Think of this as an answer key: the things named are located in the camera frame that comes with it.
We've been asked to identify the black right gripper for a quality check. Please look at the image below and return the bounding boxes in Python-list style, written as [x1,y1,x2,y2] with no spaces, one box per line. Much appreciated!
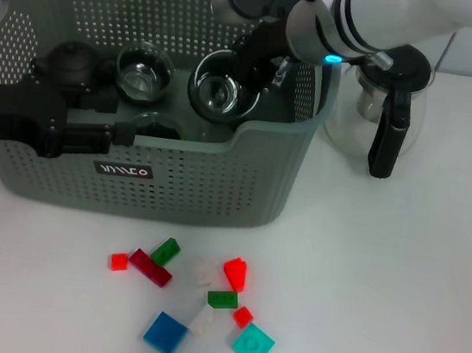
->
[228,13,299,102]

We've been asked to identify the blue square plate brick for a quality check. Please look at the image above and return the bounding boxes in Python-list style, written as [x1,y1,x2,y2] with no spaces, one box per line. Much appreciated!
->
[140,308,191,353]

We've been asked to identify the glass pot with black lid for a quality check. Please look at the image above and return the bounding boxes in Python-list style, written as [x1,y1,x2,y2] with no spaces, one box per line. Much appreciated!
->
[317,35,439,185]

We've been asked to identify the right arm cable with plug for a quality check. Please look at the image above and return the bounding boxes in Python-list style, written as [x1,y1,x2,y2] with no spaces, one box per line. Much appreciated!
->
[272,37,396,103]

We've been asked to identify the dark red long brick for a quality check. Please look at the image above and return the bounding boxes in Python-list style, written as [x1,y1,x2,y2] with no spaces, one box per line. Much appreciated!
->
[124,247,176,290]

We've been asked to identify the small red brick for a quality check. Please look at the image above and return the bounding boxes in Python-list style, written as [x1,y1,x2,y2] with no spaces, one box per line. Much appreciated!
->
[109,251,130,274]
[231,305,256,330]

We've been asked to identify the dark clay teapot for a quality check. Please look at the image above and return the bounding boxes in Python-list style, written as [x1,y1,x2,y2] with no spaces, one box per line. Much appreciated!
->
[28,35,119,96]

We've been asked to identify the white two-stud brick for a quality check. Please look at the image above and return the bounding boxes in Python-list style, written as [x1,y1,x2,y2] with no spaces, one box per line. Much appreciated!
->
[188,256,218,290]

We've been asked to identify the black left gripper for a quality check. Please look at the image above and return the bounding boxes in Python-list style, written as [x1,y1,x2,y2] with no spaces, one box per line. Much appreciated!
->
[0,70,145,172]

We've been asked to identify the grey perforated storage bin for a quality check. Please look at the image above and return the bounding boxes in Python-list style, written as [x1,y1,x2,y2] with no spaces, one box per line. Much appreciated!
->
[0,0,346,244]

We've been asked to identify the green brick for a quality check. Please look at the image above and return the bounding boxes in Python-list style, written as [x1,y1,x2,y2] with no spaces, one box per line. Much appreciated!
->
[148,234,183,269]
[205,288,241,312]

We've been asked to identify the teal square plate brick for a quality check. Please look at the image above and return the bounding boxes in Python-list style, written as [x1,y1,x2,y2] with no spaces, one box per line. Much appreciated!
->
[230,320,279,353]

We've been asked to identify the red sloped brick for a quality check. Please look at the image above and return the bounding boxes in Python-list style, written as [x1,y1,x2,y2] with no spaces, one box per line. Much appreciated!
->
[219,256,251,294]

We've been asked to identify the glass teacup with black holder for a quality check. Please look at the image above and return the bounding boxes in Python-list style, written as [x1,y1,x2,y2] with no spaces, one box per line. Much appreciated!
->
[221,32,303,122]
[127,107,187,142]
[109,37,179,111]
[184,46,267,129]

